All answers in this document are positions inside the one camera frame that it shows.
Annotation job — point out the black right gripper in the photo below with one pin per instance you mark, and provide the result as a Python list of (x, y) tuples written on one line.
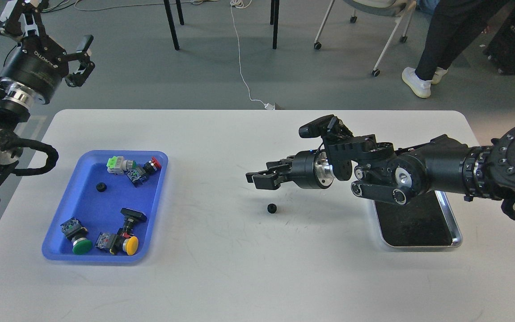
[(308, 169)]

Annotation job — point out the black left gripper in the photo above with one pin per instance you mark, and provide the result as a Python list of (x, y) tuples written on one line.
[(38, 70)]

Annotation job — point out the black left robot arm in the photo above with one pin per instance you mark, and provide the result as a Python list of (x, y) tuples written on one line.
[(19, 156)]

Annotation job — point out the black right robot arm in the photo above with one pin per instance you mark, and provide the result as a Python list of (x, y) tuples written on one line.
[(396, 176)]

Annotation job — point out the black table leg left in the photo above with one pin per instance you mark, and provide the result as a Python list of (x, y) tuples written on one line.
[(170, 19)]

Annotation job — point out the black table leg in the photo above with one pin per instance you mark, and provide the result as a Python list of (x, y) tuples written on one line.
[(274, 21), (170, 19)]

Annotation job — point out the silver metal tray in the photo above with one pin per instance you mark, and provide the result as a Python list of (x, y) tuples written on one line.
[(426, 222)]

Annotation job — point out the black table leg right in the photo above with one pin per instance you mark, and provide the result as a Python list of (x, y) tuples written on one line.
[(274, 21)]

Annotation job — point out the blue plastic tray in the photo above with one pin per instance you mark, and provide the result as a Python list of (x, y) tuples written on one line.
[(100, 211)]

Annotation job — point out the grey office chair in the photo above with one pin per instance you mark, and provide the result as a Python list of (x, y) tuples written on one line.
[(365, 39)]

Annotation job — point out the person in black trousers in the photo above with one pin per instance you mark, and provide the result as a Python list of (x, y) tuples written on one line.
[(454, 26)]

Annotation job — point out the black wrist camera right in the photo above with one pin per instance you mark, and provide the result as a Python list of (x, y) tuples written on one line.
[(321, 127)]

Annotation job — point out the green white push button switch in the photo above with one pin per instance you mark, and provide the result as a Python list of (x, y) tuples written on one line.
[(119, 165)]

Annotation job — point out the red push button switch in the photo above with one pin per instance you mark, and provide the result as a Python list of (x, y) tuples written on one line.
[(139, 174)]

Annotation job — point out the yellow push button switch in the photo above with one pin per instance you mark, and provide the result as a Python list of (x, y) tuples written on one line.
[(114, 243)]

